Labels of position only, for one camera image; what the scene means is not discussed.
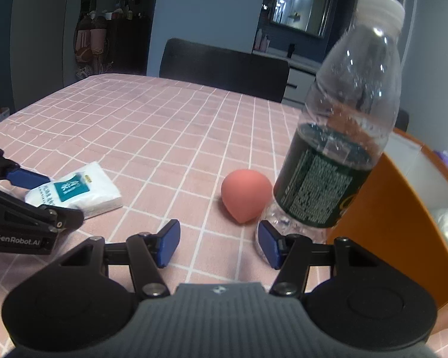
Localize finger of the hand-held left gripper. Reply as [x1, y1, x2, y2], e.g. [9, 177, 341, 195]
[0, 184, 85, 234]
[0, 143, 51, 192]

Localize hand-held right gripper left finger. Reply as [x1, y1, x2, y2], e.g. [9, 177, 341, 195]
[58, 219, 182, 299]

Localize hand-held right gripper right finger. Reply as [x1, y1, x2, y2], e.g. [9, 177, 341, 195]
[256, 221, 387, 299]

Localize white tissue packet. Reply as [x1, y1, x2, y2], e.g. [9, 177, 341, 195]
[24, 161, 123, 220]

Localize pink makeup sponge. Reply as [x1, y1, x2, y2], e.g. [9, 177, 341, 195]
[221, 169, 273, 225]

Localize orange cardboard box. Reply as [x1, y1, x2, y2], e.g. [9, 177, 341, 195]
[321, 127, 448, 334]

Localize hanging bags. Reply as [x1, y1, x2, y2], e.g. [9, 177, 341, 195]
[73, 11, 114, 81]

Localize clear plastic water bottle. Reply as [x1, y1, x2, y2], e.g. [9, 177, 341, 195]
[254, 0, 406, 258]

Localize white vanity cabinet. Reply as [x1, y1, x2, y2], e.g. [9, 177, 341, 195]
[252, 48, 322, 105]

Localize dark dining chair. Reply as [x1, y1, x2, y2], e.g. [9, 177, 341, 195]
[396, 110, 410, 133]
[159, 38, 290, 103]

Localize pink toiletry bottles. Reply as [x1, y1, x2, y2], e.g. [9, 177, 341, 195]
[256, 29, 271, 52]

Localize wall mirror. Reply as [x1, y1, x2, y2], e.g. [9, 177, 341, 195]
[269, 0, 337, 38]

